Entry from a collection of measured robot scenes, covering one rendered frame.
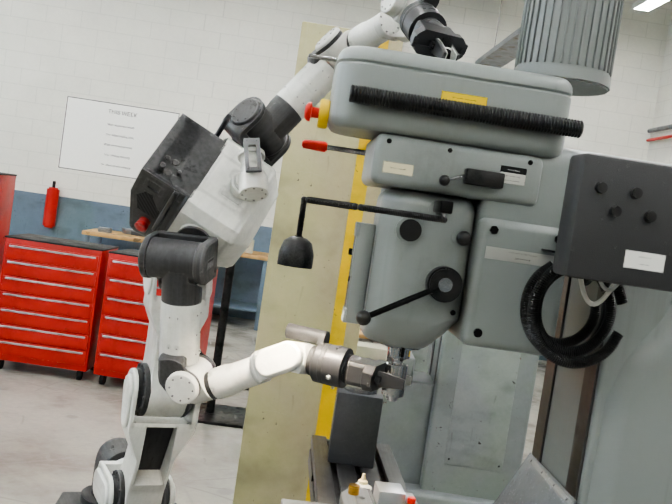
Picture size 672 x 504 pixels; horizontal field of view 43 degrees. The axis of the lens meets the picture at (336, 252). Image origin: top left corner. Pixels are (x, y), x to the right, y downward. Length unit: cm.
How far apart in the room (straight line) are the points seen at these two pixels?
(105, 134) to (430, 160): 951
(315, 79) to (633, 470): 116
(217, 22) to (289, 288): 778
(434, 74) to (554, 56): 26
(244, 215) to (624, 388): 90
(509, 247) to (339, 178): 186
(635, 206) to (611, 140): 1005
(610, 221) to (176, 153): 99
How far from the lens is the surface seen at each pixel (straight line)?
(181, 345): 191
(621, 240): 149
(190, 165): 198
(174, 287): 187
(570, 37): 178
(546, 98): 171
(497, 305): 170
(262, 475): 366
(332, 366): 181
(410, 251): 168
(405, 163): 165
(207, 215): 193
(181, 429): 237
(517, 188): 170
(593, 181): 148
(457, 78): 167
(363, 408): 223
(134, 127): 1097
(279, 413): 359
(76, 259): 655
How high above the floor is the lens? 157
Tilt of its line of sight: 3 degrees down
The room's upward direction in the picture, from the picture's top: 8 degrees clockwise
